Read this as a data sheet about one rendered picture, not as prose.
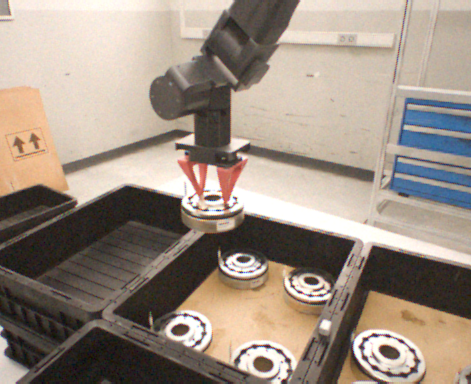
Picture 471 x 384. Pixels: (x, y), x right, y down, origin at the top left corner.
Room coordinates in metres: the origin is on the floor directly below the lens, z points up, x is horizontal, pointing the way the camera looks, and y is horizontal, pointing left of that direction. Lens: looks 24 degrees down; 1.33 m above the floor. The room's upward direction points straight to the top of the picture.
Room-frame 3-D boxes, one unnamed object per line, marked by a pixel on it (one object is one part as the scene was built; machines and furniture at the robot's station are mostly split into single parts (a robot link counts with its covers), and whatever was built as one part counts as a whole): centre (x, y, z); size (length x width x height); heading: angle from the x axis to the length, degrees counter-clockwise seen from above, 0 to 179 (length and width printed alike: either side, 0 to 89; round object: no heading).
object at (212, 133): (0.60, 0.03, 1.17); 0.10 x 0.07 x 0.07; 61
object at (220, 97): (0.60, 0.03, 1.23); 0.07 x 0.06 x 0.07; 144
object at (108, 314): (0.56, -0.03, 0.92); 0.40 x 0.30 x 0.02; 152
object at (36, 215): (1.49, 0.89, 0.37); 0.40 x 0.30 x 0.45; 144
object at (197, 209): (0.60, 0.03, 1.04); 0.10 x 0.10 x 0.01
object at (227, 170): (0.59, 0.02, 1.09); 0.07 x 0.07 x 0.09; 61
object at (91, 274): (0.70, 0.23, 0.87); 0.40 x 0.30 x 0.11; 152
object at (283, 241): (0.56, -0.03, 0.87); 0.40 x 0.30 x 0.11; 152
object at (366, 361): (0.45, -0.23, 0.86); 0.10 x 0.10 x 0.01
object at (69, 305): (0.70, 0.23, 0.92); 0.40 x 0.30 x 0.02; 152
